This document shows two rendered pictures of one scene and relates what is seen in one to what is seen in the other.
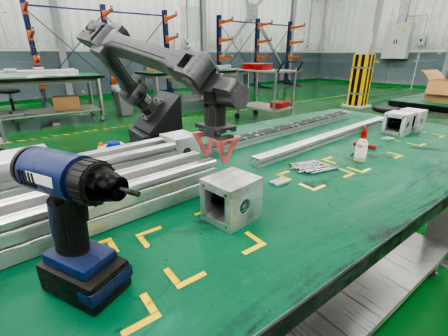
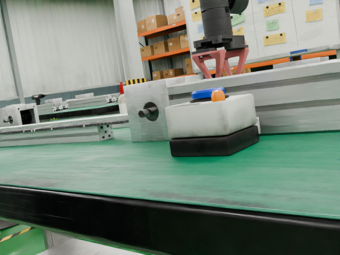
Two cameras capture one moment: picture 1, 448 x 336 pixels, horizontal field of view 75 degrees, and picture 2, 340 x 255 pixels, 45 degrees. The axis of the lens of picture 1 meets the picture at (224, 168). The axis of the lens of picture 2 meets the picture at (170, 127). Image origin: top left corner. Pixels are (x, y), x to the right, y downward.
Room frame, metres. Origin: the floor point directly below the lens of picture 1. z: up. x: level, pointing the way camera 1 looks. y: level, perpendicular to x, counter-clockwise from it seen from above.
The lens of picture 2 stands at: (1.03, 0.82, 0.86)
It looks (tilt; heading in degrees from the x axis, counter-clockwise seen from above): 6 degrees down; 259
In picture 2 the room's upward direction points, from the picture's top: 9 degrees counter-clockwise
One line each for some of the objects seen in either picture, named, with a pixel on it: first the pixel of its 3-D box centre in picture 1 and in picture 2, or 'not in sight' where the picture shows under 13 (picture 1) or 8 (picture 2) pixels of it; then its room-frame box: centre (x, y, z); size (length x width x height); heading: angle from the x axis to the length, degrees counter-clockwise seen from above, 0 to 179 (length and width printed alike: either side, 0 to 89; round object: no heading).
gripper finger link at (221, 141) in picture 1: (221, 145); (228, 63); (0.73, 0.01, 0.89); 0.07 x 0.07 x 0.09; 40
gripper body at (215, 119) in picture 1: (215, 117); (217, 29); (0.75, 0.02, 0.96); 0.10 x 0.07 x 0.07; 40
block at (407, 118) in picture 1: (394, 123); (17, 118); (1.28, -0.76, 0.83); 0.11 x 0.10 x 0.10; 42
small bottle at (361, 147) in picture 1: (362, 144); (124, 100); (0.91, -0.45, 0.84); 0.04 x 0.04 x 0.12
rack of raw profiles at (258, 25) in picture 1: (263, 54); not in sight; (10.49, -1.34, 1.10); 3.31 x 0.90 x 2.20; 127
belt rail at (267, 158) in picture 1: (333, 135); (39, 128); (1.18, -0.46, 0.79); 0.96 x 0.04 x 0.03; 131
